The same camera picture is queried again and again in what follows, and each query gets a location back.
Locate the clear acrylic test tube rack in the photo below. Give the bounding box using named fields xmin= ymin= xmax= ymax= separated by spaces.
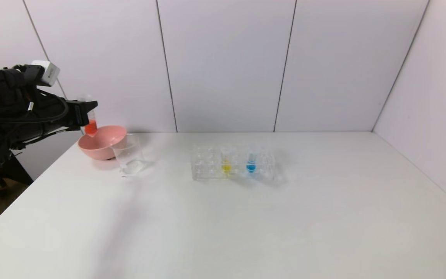
xmin=191 ymin=144 xmax=282 ymax=183

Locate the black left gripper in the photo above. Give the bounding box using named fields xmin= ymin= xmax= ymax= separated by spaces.
xmin=46 ymin=96 xmax=98 ymax=131

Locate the test tube with yellow pigment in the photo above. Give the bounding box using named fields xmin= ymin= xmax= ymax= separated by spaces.
xmin=221 ymin=145 xmax=233 ymax=175

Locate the test tube with red pigment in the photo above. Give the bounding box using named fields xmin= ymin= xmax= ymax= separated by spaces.
xmin=77 ymin=95 xmax=99 ymax=136

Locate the test tube with blue pigment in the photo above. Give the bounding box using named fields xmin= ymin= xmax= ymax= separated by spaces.
xmin=246 ymin=144 xmax=261 ymax=173

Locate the pink bowl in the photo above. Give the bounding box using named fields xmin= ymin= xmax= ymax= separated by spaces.
xmin=77 ymin=125 xmax=128 ymax=161

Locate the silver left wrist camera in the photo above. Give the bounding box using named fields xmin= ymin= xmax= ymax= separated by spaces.
xmin=30 ymin=60 xmax=61 ymax=87

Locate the clear glass beaker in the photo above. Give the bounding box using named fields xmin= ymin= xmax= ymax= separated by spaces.
xmin=110 ymin=134 xmax=147 ymax=175

